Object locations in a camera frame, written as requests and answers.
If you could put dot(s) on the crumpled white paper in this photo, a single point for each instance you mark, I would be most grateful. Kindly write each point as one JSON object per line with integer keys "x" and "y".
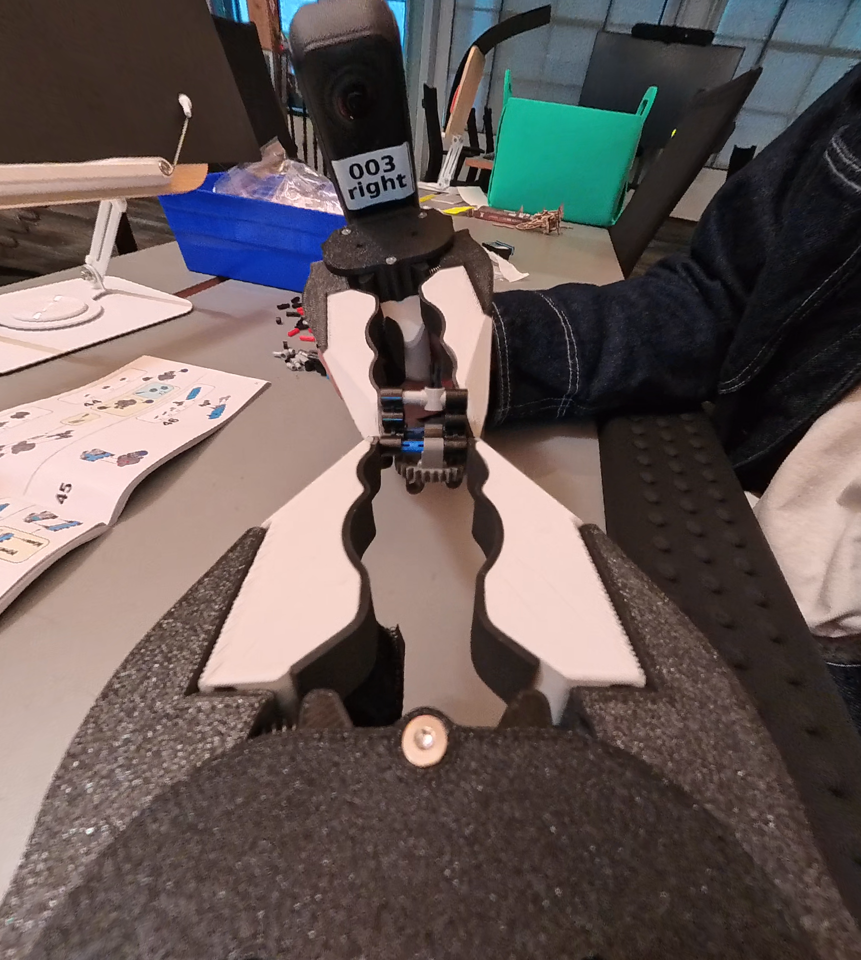
{"x": 509, "y": 268}

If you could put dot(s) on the crumpled clear plastic wrap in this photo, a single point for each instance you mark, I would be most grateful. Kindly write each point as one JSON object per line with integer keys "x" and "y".
{"x": 280, "y": 180}

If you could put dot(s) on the person's right forearm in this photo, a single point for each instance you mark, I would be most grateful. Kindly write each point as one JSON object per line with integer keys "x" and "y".
{"x": 610, "y": 345}

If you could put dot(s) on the pile of small pins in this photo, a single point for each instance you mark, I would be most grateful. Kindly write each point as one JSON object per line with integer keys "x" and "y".
{"x": 299, "y": 337}

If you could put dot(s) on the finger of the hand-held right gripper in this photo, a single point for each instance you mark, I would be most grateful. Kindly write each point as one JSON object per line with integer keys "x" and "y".
{"x": 468, "y": 330}
{"x": 348, "y": 337}

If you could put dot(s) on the black connector cluster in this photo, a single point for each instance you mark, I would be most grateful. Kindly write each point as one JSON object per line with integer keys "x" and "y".
{"x": 389, "y": 412}

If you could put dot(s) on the black panel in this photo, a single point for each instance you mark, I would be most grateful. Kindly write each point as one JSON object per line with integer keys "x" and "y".
{"x": 700, "y": 150}

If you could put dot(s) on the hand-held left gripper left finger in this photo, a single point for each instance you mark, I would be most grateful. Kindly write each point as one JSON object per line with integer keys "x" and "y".
{"x": 288, "y": 592}

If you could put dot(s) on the brown flat box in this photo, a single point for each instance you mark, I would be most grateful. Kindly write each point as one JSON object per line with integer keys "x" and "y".
{"x": 490, "y": 214}

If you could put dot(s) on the dark denim jacket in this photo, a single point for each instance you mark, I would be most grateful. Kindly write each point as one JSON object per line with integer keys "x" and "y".
{"x": 835, "y": 225}

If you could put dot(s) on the grey desk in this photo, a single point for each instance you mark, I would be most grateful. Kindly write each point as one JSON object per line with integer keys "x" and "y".
{"x": 63, "y": 675}

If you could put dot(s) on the blue black pin connector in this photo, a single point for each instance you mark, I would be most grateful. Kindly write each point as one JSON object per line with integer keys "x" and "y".
{"x": 412, "y": 446}

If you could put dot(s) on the blue plastic bin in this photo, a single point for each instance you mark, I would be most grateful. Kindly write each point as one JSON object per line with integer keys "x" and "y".
{"x": 250, "y": 240}

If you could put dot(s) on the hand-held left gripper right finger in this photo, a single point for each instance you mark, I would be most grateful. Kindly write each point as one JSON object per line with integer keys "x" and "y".
{"x": 558, "y": 592}

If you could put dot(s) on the white shirt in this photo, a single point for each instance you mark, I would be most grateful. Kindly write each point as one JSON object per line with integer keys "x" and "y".
{"x": 835, "y": 510}

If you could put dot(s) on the dark board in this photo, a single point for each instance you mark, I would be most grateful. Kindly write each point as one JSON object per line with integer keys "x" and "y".
{"x": 100, "y": 75}

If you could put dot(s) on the small black box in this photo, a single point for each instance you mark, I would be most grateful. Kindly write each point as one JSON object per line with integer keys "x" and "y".
{"x": 496, "y": 249}

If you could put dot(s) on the instruction booklet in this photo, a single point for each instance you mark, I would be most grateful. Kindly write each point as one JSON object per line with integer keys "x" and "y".
{"x": 63, "y": 487}

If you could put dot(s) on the wooden model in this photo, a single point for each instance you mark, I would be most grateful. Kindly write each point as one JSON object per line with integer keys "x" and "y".
{"x": 543, "y": 220}

